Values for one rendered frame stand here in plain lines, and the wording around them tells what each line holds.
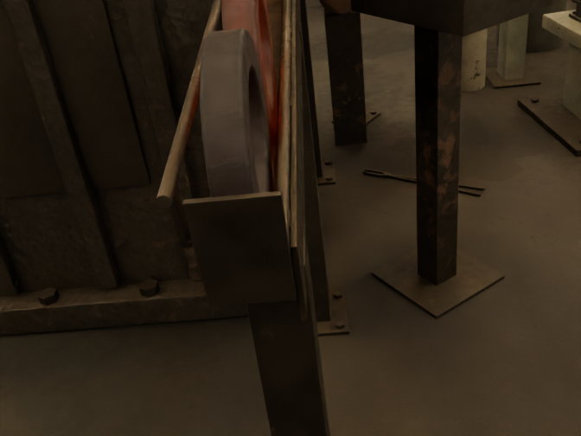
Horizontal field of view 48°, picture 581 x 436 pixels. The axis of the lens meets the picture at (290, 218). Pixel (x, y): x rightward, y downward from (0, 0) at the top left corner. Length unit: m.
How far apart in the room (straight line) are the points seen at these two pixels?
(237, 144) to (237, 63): 0.06
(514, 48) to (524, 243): 1.02
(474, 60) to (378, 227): 0.92
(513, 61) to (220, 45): 2.00
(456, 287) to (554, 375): 0.28
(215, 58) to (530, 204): 1.32
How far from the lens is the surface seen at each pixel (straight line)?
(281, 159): 0.60
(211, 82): 0.49
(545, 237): 1.62
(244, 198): 0.48
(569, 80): 2.19
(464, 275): 1.46
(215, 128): 0.48
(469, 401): 1.21
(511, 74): 2.48
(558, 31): 2.10
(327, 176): 1.86
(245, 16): 0.65
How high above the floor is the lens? 0.89
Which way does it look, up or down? 31 degrees down
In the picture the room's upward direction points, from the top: 8 degrees counter-clockwise
